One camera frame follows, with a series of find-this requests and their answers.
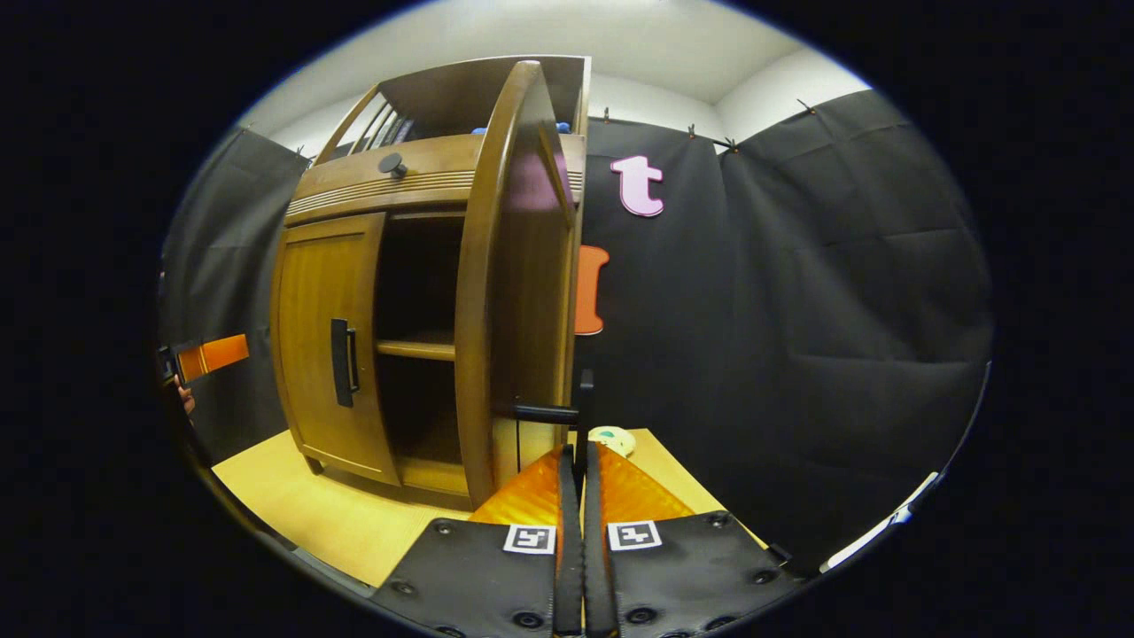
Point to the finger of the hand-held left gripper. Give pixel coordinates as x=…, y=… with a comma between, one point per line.
x=217, y=354

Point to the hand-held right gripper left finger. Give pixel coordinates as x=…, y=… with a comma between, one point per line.
x=570, y=576

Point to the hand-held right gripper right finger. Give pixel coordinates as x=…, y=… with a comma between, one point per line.
x=598, y=576

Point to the wooden cabinet door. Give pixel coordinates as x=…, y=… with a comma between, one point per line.
x=523, y=310
x=310, y=310

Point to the wooden double-door shoe cabinet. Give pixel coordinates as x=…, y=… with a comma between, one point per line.
x=478, y=97

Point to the yellow plush toy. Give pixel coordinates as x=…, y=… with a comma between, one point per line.
x=616, y=439

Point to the wooden drawer with black knob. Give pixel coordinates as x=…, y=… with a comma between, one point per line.
x=354, y=182

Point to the row of books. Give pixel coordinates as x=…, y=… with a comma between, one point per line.
x=390, y=133

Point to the black backdrop cloth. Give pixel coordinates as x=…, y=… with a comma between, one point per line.
x=797, y=310

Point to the blue folded cloth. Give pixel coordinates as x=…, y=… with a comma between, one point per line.
x=564, y=128

